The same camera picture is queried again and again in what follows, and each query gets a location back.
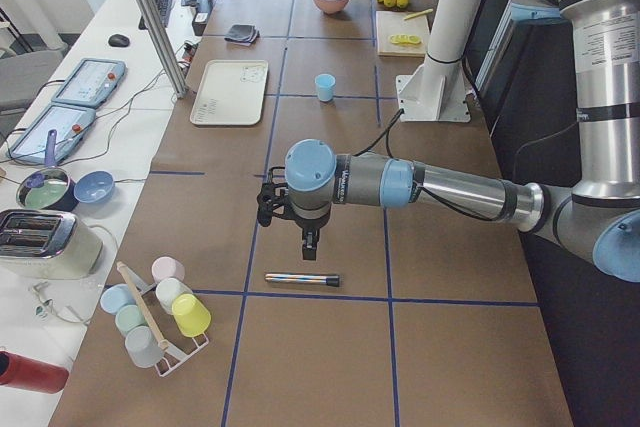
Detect white cup rack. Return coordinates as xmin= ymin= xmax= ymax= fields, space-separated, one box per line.
xmin=116 ymin=261 xmax=210 ymax=377

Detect white camera pole base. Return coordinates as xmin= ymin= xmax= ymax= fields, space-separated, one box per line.
xmin=396 ymin=0 xmax=481 ymax=122

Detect black camera cable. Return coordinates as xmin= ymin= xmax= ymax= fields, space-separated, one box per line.
xmin=349 ymin=107 xmax=496 ymax=222

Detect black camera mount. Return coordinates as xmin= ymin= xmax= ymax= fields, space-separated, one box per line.
xmin=256 ymin=166 xmax=293 ymax=227

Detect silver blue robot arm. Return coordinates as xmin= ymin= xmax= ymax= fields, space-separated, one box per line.
xmin=259 ymin=0 xmax=639 ymax=282

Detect mint green cup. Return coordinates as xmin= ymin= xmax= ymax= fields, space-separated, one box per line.
xmin=115 ymin=305 xmax=147 ymax=337

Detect grey folded cloth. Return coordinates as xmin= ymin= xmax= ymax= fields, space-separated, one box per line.
xmin=224 ymin=24 xmax=260 ymax=45

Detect black keyboard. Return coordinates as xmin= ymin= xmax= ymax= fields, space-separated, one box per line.
xmin=138 ymin=0 xmax=174 ymax=31

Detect steel muddler black tip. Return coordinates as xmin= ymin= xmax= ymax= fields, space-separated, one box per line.
xmin=264 ymin=272 xmax=341 ymax=288

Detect pink cup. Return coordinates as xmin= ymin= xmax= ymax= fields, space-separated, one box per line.
xmin=151 ymin=256 xmax=186 ymax=284

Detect light blue plastic cup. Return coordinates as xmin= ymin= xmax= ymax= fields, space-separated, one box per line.
xmin=314 ymin=73 xmax=336 ymax=102

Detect red bottle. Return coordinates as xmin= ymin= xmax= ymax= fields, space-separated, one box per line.
xmin=1 ymin=350 xmax=69 ymax=394

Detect aluminium frame post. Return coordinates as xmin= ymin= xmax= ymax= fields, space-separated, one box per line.
xmin=105 ymin=0 xmax=188 ymax=98

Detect yellow knife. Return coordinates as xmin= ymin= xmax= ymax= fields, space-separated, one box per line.
xmin=403 ymin=8 xmax=434 ymax=21

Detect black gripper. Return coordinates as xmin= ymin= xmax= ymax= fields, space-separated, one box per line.
xmin=301 ymin=223 xmax=323 ymax=261

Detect blue saucepan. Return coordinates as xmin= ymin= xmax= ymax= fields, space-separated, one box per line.
xmin=16 ymin=129 xmax=79 ymax=212

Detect blue bowl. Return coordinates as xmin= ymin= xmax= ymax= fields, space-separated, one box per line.
xmin=74 ymin=171 xmax=115 ymax=204

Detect blue teach pendant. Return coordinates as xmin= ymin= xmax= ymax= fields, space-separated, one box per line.
xmin=52 ymin=58 xmax=127 ymax=109
xmin=7 ymin=103 xmax=96 ymax=165

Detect lemon slices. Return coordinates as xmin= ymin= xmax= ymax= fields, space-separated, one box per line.
xmin=388 ymin=34 xmax=422 ymax=46

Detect white cup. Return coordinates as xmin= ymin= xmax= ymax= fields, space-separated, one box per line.
xmin=155 ymin=277 xmax=193 ymax=316

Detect black computer mouse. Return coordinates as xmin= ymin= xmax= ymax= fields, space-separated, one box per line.
xmin=108 ymin=34 xmax=130 ymax=48

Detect yellow cup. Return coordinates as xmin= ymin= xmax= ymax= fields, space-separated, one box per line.
xmin=171 ymin=293 xmax=212 ymax=338

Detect cream bear tray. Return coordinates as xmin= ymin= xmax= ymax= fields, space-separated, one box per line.
xmin=190 ymin=60 xmax=269 ymax=127

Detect wooden cutting board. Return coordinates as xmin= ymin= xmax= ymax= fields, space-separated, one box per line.
xmin=375 ymin=11 xmax=430 ymax=57

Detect grey cup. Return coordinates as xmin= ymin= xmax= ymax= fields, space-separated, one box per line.
xmin=125 ymin=325 xmax=164 ymax=368

